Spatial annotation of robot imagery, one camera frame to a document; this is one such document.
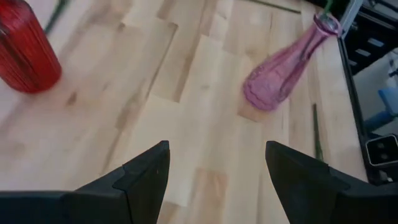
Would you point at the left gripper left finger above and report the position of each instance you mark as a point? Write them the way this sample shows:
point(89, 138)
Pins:
point(93, 205)

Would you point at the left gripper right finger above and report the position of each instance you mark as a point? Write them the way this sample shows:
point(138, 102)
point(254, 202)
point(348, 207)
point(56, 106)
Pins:
point(326, 199)

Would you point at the white artificial flower bunch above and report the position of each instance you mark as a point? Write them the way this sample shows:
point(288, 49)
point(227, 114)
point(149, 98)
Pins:
point(317, 137)

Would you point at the pink ribbed glass vase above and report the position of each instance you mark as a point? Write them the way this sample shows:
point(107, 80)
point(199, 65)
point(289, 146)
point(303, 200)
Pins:
point(273, 81)

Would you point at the dark red artificial tulip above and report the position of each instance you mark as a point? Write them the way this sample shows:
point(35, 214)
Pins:
point(327, 6)

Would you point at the dark purple artificial tulip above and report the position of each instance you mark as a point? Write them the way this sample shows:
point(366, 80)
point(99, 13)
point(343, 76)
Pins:
point(280, 7)

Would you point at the red ribbed glass vase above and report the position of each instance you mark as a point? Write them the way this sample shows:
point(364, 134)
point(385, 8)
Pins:
point(28, 56)

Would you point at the blue office chair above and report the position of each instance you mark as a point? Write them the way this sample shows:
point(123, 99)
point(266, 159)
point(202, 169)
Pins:
point(388, 102)

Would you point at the black labelled drawer unit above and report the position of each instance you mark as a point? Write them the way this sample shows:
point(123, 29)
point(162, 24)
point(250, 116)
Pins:
point(370, 31)

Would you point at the silver aluminium bar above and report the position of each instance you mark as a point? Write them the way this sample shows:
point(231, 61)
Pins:
point(351, 14)

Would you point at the small black camera box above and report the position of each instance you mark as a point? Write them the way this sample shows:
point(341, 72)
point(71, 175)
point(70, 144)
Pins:
point(381, 151)

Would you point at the black aluminium table frame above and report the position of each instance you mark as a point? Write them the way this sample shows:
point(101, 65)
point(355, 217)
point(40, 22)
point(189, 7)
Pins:
point(351, 87)

